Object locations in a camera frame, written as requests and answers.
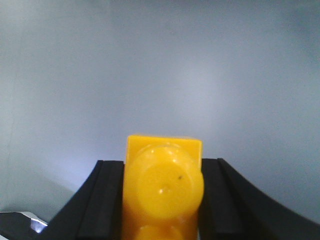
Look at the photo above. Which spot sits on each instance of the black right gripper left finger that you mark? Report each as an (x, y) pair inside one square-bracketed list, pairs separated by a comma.
[(95, 210)]

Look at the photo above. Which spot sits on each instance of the yellow toy brick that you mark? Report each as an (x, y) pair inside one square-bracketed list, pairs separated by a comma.
[(163, 187)]

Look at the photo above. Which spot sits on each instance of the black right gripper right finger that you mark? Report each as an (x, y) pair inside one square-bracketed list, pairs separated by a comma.
[(234, 209)]

